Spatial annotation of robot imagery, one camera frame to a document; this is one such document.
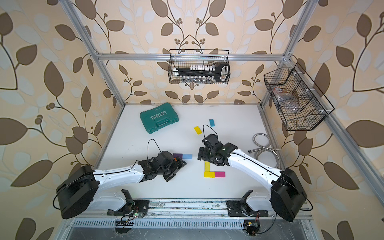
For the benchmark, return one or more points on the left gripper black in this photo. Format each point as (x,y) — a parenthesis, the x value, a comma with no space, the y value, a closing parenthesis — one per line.
(176,167)

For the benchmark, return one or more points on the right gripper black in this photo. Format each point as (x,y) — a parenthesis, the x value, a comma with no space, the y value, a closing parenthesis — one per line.
(204,155)

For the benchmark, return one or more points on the purple block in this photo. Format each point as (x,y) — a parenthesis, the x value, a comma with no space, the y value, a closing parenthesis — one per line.
(178,156)

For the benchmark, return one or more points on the light blue block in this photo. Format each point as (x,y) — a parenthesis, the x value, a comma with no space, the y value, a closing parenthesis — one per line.
(187,156)

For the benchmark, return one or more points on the magenta block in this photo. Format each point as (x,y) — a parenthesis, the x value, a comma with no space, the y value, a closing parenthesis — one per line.
(220,174)

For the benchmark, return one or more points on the yellow block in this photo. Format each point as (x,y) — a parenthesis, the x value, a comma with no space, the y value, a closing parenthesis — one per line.
(198,130)
(209,174)

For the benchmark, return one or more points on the long yellow-green block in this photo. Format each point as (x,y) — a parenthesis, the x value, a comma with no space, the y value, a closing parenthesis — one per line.
(207,166)

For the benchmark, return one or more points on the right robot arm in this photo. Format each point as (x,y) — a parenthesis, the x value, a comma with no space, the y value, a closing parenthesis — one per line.
(286,191)

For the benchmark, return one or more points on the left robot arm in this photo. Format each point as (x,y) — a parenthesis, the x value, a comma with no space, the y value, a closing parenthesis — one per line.
(87,189)

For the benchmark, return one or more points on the yellow block beside orange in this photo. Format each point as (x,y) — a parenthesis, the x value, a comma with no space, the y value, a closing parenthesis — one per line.
(198,130)

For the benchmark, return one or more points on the teal block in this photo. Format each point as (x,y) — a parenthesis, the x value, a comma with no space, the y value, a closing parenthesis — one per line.
(212,123)

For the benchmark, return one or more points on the green plastic tool case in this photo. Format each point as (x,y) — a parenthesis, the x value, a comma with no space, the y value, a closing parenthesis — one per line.
(159,117)

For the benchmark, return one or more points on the black tool in basket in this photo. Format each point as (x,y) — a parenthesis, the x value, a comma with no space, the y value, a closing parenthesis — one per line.
(217,73)

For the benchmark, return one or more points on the plastic bag in basket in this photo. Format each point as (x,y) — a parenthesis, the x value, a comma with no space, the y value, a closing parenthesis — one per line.
(287,102)

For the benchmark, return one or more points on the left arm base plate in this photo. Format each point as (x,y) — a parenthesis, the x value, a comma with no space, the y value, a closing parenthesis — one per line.
(138,208)

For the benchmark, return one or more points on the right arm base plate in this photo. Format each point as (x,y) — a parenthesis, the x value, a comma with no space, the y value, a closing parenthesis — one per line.
(240,208)

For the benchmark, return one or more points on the back wire basket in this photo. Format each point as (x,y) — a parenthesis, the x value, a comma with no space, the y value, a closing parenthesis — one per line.
(191,57)

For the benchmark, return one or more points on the wire basket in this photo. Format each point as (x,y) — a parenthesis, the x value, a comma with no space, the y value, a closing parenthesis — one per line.
(191,57)
(300,102)

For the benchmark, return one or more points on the right wire basket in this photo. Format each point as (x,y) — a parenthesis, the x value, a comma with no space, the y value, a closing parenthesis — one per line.
(300,102)

